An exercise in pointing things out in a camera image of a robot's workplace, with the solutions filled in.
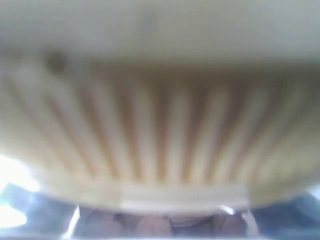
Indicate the clear jar gold lid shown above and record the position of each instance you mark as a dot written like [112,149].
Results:
[117,116]

